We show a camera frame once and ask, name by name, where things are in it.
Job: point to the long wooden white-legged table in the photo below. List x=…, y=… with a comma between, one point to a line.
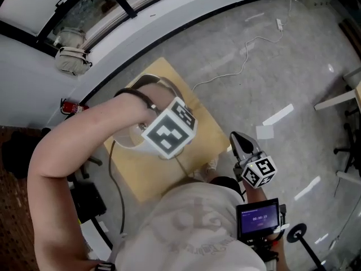
x=335, y=100

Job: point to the black barrier post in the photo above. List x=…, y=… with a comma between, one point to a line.
x=296, y=233

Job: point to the black equipment case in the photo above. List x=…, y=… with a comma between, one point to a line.
x=87, y=202

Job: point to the beige backpack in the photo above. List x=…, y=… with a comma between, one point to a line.
x=72, y=61

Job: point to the person's white t-shirt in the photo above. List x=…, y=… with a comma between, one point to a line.
x=191, y=230

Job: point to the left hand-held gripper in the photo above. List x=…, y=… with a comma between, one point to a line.
x=169, y=131

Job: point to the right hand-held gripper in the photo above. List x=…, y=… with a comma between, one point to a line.
x=259, y=172

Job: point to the black framed window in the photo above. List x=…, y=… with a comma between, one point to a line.
x=28, y=4

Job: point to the brown wooden steps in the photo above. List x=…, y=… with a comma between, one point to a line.
x=351, y=34

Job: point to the white power strip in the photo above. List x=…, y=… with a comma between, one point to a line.
x=279, y=24

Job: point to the chest-mounted monitor screen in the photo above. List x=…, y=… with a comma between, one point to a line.
x=258, y=217

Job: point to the red fire extinguisher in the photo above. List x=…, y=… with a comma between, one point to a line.
x=73, y=108

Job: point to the white table lamp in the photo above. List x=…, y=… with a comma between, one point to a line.
x=128, y=146

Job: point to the person's right forearm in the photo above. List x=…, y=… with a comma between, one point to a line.
x=256, y=195

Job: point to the person's left forearm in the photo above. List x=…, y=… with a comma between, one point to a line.
x=84, y=134

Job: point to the black office chair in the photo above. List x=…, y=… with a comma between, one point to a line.
x=351, y=148
x=17, y=151

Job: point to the white paper sheet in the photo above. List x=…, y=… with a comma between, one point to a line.
x=265, y=132

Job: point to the square wooden table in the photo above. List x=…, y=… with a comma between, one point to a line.
x=206, y=128

